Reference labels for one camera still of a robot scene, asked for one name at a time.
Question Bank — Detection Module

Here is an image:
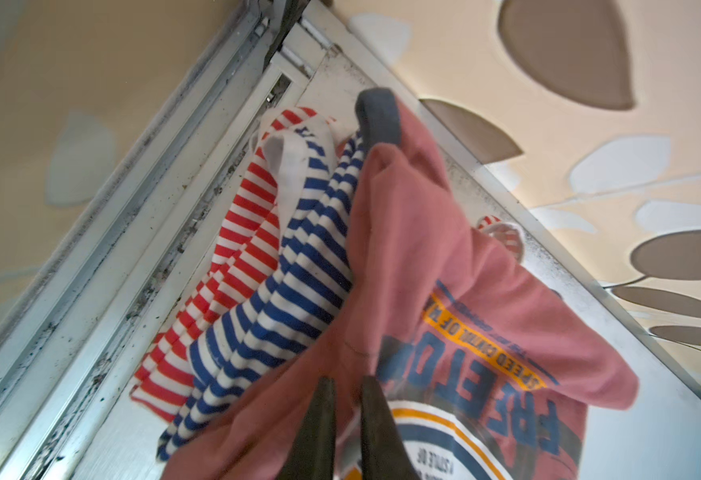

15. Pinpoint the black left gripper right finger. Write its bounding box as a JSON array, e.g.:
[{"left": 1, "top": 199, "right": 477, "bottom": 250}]
[{"left": 360, "top": 376, "right": 419, "bottom": 480}]

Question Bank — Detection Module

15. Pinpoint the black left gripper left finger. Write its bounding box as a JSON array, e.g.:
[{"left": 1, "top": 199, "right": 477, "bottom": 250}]
[{"left": 276, "top": 377, "right": 336, "bottom": 480}]

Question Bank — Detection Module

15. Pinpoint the maroon red garment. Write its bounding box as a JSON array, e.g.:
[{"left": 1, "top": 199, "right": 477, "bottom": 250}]
[{"left": 162, "top": 88, "right": 639, "bottom": 479}]

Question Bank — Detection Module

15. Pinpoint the blue white striped tank top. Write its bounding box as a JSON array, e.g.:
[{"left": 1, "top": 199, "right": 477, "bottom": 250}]
[{"left": 156, "top": 127, "right": 365, "bottom": 462}]

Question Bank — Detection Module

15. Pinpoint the red white striped folded top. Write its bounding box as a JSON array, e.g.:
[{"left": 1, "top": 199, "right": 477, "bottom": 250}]
[{"left": 129, "top": 106, "right": 526, "bottom": 424}]

